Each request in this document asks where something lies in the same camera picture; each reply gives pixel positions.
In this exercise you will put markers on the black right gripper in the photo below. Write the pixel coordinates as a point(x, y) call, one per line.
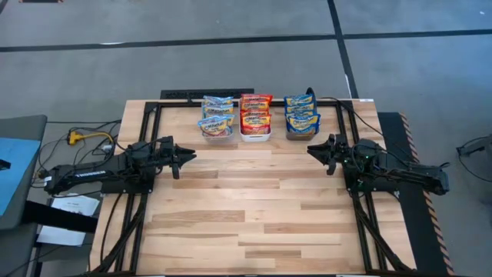
point(337, 152)

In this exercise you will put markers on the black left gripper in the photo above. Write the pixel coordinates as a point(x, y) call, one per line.
point(166, 152)

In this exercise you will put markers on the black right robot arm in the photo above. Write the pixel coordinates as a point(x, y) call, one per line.
point(403, 175)

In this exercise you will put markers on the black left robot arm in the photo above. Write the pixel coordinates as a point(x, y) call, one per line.
point(96, 173)

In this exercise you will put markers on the grey plastic bin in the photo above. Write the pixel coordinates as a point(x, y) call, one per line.
point(303, 137)

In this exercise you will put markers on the clear plastic bin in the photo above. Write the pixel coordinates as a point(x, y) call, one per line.
point(225, 138)

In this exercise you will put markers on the white plastic bin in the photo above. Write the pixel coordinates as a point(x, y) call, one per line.
point(255, 137)

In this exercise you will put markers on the orange yellow plug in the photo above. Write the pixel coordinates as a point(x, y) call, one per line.
point(75, 137)

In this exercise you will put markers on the white paper sheet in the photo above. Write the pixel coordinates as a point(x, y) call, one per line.
point(77, 205)
point(57, 235)

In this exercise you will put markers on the black panel with striped edge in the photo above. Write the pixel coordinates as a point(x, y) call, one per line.
point(415, 231)

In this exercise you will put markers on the black beam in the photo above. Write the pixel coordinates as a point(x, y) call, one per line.
point(57, 217)

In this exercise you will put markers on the grey desk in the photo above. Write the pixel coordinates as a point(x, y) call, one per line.
point(23, 125)

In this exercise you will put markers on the blue sheet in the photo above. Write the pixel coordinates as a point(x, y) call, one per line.
point(19, 173)

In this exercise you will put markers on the small dark desk object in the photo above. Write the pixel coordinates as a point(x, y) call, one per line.
point(4, 164)

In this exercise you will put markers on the black upright post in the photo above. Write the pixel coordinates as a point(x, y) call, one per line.
point(310, 93)

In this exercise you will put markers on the black aluminium table frame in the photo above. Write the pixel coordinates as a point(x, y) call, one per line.
point(150, 105)

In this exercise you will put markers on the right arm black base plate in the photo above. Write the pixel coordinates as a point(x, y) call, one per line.
point(376, 189)

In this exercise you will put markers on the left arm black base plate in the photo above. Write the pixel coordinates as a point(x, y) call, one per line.
point(115, 189)

